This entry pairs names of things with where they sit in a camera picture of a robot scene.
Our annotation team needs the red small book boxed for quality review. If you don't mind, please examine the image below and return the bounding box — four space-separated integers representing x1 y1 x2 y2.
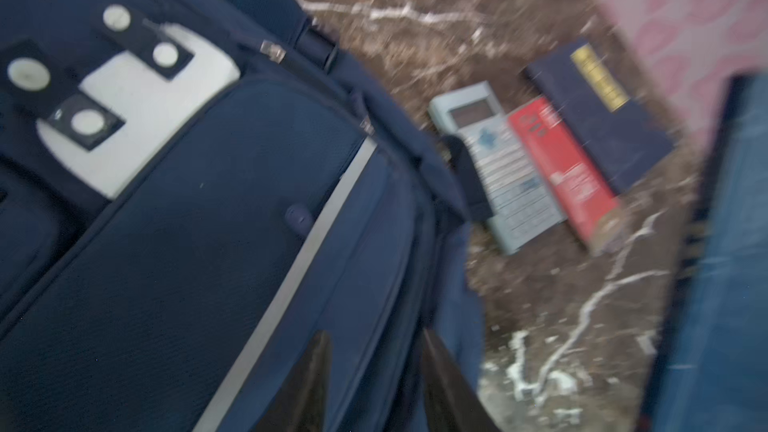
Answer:
507 96 628 256

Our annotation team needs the navy blue student backpack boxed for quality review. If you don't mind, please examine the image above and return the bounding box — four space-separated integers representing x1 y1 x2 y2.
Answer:
1 0 490 431

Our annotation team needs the navy book far right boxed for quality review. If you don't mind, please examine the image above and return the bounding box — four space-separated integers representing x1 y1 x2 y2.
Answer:
524 39 674 194

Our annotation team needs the light blue scientific calculator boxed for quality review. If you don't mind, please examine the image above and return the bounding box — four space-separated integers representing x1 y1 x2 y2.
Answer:
428 82 565 255

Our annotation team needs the navy book yellow label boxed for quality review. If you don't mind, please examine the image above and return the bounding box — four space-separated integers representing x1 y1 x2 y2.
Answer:
636 71 767 431

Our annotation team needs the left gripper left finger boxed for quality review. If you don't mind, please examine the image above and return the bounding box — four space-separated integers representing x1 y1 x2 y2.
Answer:
251 331 332 432

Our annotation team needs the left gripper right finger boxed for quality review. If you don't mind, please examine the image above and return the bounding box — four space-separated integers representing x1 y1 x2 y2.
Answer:
420 329 500 432

